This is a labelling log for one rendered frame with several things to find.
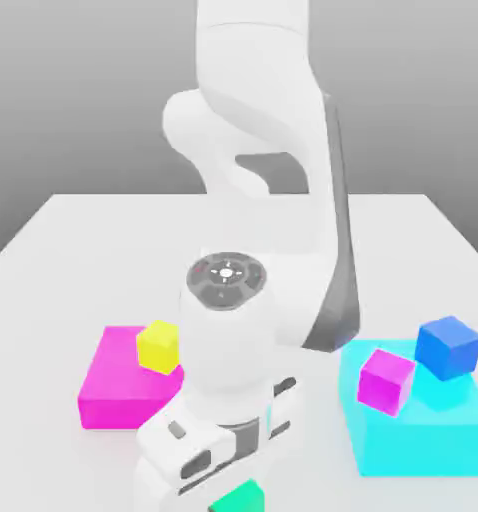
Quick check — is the small yellow cube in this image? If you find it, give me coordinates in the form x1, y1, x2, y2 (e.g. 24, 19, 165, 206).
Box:
135, 319, 181, 376

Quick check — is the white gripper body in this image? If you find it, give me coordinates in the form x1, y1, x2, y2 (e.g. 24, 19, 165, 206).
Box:
132, 454, 261, 512

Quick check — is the small blue cube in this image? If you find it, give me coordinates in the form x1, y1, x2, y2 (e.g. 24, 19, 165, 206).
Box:
414, 315, 478, 382

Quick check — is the large magenta box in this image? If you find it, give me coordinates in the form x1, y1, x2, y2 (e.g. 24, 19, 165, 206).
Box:
77, 325, 185, 431

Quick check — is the small green cube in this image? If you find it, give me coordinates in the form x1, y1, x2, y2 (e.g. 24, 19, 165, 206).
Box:
207, 478, 265, 512

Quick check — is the large cyan box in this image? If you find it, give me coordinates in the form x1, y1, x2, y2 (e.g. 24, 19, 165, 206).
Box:
338, 338, 478, 478

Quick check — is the small magenta cube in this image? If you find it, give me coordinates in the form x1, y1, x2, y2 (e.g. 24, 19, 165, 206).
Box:
356, 348, 417, 418

